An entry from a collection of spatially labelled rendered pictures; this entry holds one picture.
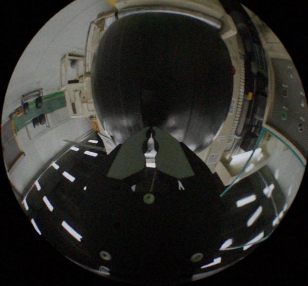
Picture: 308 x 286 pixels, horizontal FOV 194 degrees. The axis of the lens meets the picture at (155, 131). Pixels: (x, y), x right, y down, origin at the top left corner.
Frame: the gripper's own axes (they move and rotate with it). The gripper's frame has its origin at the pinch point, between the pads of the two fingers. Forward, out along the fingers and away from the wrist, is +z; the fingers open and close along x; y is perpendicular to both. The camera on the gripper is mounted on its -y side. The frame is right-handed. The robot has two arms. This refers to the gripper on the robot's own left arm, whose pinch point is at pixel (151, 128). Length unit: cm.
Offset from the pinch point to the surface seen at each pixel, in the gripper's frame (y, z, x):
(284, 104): -10, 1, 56
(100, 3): -117, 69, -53
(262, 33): -44, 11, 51
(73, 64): -82, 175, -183
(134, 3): -35.3, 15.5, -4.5
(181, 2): -35.4, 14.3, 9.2
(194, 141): 3.9, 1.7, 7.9
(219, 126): 0.8, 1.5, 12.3
